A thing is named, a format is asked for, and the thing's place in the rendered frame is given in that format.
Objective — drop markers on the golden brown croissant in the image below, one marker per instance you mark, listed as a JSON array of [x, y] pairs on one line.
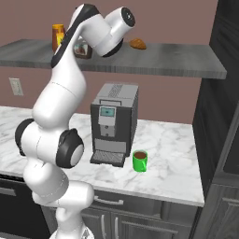
[[138, 44]]

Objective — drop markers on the white wall socket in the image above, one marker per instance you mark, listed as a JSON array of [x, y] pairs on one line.
[[16, 86]]

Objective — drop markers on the green mug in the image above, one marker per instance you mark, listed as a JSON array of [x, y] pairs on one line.
[[139, 161]]

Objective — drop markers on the dark tall cabinet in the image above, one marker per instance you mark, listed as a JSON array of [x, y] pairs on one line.
[[217, 124]]

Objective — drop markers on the dark cupboard door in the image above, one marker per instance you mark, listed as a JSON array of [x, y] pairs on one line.
[[96, 222], [149, 227]]

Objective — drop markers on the grey coffee machine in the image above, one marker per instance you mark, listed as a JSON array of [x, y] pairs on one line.
[[114, 124]]

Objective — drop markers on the grey wooden shelf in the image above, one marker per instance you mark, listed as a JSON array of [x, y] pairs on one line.
[[149, 60]]

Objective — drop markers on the dark drawer front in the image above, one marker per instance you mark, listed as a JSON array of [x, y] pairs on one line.
[[130, 203]]

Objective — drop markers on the amber honey bottle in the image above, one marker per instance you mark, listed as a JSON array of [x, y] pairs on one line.
[[57, 35]]

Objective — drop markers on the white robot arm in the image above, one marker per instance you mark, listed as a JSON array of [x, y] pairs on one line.
[[59, 93]]

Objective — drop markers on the black dishwasher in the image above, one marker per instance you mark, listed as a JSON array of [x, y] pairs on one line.
[[18, 211]]

